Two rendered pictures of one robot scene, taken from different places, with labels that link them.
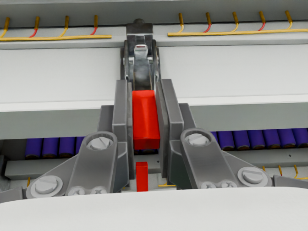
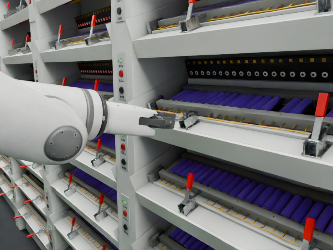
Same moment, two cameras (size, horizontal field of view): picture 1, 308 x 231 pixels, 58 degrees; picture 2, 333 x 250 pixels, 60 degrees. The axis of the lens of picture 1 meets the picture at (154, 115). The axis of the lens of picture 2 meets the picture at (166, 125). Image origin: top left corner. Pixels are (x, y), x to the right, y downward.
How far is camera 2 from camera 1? 0.52 m
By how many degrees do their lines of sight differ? 56
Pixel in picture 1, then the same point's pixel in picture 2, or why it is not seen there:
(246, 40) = (224, 123)
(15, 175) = (160, 173)
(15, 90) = not seen: hidden behind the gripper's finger
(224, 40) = (217, 122)
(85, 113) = (170, 131)
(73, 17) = (186, 110)
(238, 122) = (209, 149)
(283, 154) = (270, 214)
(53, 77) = not seen: hidden behind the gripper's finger
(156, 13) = (205, 112)
